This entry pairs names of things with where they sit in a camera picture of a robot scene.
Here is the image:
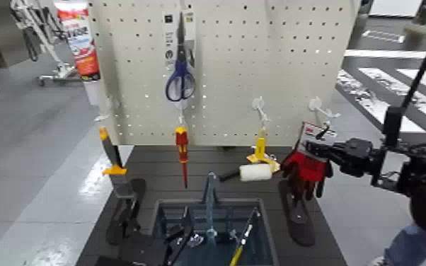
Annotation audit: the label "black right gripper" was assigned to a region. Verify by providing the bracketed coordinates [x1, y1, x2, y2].
[304, 138, 376, 178]

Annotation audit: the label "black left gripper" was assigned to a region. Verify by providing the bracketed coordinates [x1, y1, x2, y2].
[117, 222, 195, 266]

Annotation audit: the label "red gloves with card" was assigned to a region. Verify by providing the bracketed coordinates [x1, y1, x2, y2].
[280, 120, 338, 203]

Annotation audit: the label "clear packaged silver item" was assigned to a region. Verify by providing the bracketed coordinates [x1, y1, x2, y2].
[187, 233, 205, 248]

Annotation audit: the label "clear plastic hook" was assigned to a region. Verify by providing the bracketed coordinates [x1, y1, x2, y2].
[175, 99, 190, 129]
[308, 97, 342, 120]
[251, 97, 272, 131]
[93, 96, 119, 123]

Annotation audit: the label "black pegboard foot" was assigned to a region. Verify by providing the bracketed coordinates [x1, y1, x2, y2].
[105, 177, 148, 246]
[277, 179, 316, 248]

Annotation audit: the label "white paint roller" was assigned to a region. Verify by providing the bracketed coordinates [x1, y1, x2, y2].
[218, 163, 273, 184]

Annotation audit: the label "red yellow screwdriver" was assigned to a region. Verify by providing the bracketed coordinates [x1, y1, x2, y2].
[175, 126, 190, 189]

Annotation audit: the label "white pegboard panel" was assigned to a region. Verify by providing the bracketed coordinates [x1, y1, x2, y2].
[88, 0, 361, 148]

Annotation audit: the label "blue jeans leg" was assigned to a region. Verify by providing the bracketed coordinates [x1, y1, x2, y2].
[369, 222, 426, 266]

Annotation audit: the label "dark pillar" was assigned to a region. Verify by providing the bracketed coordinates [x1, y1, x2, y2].
[348, 0, 376, 45]

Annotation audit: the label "blue scissors in packaging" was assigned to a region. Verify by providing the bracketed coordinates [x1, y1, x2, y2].
[161, 10, 197, 103]

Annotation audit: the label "white wheeled stand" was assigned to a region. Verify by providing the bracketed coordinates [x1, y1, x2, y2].
[9, 0, 82, 87]

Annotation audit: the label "red white sealant tube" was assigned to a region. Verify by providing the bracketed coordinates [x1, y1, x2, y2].
[54, 0, 102, 83]

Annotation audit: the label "yellow handled tool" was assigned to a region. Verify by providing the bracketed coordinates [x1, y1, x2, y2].
[229, 207, 260, 266]

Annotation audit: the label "yellow handled scraper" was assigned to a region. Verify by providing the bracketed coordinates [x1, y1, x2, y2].
[246, 127, 282, 174]

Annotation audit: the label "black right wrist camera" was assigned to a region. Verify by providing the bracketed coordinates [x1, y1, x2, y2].
[381, 105, 405, 138]

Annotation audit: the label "yellow black handled saw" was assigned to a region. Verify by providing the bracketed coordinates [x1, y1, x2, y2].
[98, 127, 136, 200]

